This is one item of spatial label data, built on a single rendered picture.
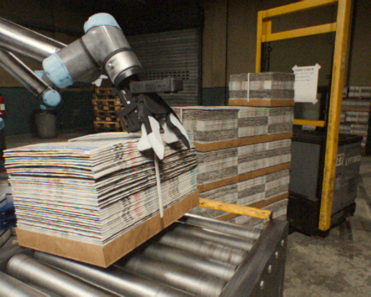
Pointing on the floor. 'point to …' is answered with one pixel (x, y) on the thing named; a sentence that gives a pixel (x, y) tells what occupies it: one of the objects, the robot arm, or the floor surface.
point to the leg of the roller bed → (279, 284)
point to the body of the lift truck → (317, 138)
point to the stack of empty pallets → (106, 112)
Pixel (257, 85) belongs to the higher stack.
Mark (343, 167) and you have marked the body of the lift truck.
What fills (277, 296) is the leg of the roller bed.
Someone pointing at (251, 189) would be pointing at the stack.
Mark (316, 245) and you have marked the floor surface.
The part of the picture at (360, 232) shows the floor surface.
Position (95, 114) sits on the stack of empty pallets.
